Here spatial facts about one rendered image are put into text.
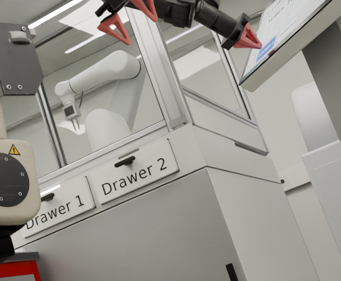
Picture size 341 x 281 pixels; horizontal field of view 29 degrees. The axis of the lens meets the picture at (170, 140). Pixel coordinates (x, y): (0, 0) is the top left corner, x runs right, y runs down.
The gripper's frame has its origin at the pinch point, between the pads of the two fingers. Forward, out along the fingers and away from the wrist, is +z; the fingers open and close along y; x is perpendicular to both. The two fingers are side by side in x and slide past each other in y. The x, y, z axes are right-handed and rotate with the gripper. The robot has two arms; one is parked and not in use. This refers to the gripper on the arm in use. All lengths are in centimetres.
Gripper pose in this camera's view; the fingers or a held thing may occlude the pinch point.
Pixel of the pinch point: (259, 45)
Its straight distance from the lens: 187.3
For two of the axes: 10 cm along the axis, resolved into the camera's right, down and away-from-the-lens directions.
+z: 8.6, 4.6, 2.0
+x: -3.1, 8.1, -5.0
